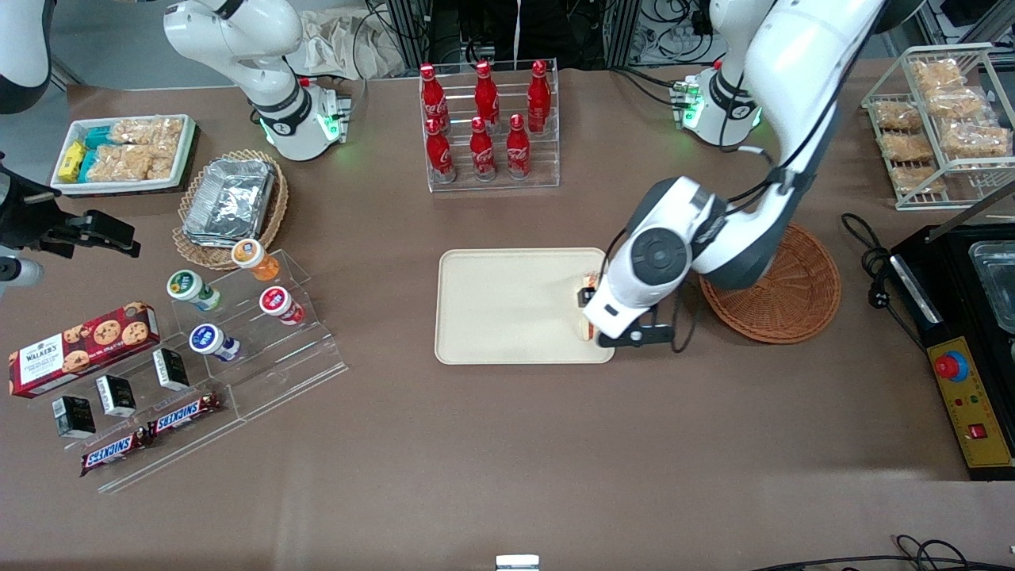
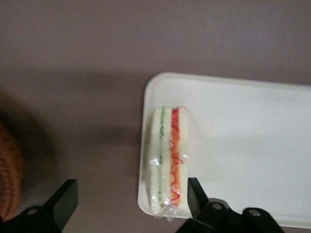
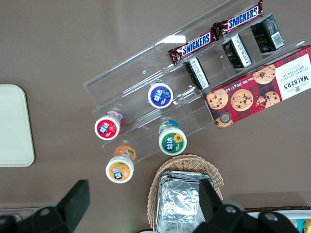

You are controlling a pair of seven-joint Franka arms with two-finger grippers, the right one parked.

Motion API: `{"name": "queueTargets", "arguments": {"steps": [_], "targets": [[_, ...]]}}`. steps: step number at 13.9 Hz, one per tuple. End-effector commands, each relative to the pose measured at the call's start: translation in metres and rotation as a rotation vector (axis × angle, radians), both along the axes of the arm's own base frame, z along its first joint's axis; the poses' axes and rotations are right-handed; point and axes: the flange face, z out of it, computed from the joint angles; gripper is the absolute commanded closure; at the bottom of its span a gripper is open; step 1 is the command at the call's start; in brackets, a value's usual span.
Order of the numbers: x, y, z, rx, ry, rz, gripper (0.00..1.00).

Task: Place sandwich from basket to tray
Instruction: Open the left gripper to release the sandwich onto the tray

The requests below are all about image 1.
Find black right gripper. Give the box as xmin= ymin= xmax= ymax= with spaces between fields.
xmin=0 ymin=159 xmax=142 ymax=259

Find triangular sandwich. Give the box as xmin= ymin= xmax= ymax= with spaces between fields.
xmin=577 ymin=273 xmax=601 ymax=343

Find beige plastic serving tray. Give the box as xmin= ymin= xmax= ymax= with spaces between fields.
xmin=435 ymin=247 xmax=616 ymax=366

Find light woven wicker basket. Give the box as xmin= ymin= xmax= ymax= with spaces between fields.
xmin=173 ymin=149 xmax=289 ymax=272

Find white rectangular snack tray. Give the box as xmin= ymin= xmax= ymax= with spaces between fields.
xmin=50 ymin=113 xmax=198 ymax=197

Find large round brown wicker basket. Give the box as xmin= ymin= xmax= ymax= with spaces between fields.
xmin=699 ymin=221 xmax=842 ymax=345

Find clear bagged rice cracker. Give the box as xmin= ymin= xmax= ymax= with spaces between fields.
xmin=87 ymin=145 xmax=153 ymax=182
xmin=111 ymin=117 xmax=185 ymax=148
xmin=147 ymin=143 xmax=181 ymax=180

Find yellow snack pack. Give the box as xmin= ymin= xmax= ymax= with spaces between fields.
xmin=58 ymin=141 xmax=87 ymax=183

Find green cap yogurt bottle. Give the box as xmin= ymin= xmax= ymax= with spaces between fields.
xmin=167 ymin=270 xmax=224 ymax=312

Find red Walkers cookie box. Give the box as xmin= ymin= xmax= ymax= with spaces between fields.
xmin=8 ymin=301 xmax=161 ymax=399

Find stacked aluminium foil containers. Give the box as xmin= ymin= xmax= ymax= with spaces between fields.
xmin=182 ymin=159 xmax=277 ymax=247

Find orange cap yogurt bottle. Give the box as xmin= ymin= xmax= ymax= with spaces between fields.
xmin=232 ymin=238 xmax=281 ymax=283

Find clear acrylic bottle rack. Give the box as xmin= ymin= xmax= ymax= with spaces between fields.
xmin=418 ymin=58 xmax=561 ymax=194

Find blue cap yogurt bottle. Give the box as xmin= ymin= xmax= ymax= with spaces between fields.
xmin=189 ymin=324 xmax=242 ymax=364

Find small black box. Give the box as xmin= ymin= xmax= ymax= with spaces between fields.
xmin=95 ymin=374 xmax=138 ymax=419
xmin=152 ymin=347 xmax=192 ymax=392
xmin=52 ymin=395 xmax=98 ymax=439

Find red cola bottle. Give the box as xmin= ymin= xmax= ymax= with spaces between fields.
xmin=474 ymin=60 xmax=501 ymax=132
xmin=469 ymin=117 xmax=498 ymax=182
xmin=506 ymin=113 xmax=532 ymax=179
xmin=425 ymin=117 xmax=458 ymax=183
xmin=419 ymin=63 xmax=450 ymax=132
xmin=527 ymin=59 xmax=553 ymax=134

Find red cap yogurt bottle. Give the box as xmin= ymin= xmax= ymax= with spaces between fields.
xmin=259 ymin=286 xmax=306 ymax=327

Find Snickers chocolate bar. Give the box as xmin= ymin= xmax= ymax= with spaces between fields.
xmin=79 ymin=428 xmax=152 ymax=477
xmin=147 ymin=393 xmax=224 ymax=438

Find clear acrylic step display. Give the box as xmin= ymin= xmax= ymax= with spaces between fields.
xmin=28 ymin=333 xmax=248 ymax=494
xmin=170 ymin=250 xmax=350 ymax=422

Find beige cloth bag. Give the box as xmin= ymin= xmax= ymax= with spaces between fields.
xmin=285 ymin=10 xmax=407 ymax=81

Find bagged crispy snack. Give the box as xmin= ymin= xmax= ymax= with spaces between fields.
xmin=940 ymin=123 xmax=1013 ymax=160
xmin=910 ymin=59 xmax=966 ymax=93
xmin=872 ymin=99 xmax=925 ymax=132
xmin=892 ymin=167 xmax=949 ymax=196
xmin=924 ymin=87 xmax=990 ymax=121
xmin=880 ymin=131 xmax=937 ymax=164

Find yellow emergency stop control box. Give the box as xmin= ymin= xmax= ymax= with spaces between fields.
xmin=926 ymin=337 xmax=1015 ymax=481

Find clear glass container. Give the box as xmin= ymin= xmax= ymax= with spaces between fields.
xmin=967 ymin=241 xmax=1015 ymax=335

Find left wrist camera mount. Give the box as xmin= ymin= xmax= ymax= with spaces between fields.
xmin=596 ymin=324 xmax=676 ymax=351

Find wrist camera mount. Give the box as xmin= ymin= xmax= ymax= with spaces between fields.
xmin=596 ymin=324 xmax=676 ymax=351
xmin=0 ymin=256 xmax=45 ymax=290

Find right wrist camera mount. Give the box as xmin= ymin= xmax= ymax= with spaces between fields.
xmin=0 ymin=256 xmax=45 ymax=290

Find black power cable with plug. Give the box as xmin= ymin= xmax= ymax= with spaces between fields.
xmin=841 ymin=213 xmax=929 ymax=350

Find white wire rack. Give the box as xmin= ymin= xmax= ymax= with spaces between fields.
xmin=861 ymin=44 xmax=1015 ymax=211

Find thin black floor cable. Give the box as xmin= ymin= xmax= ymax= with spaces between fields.
xmin=749 ymin=535 xmax=1015 ymax=571

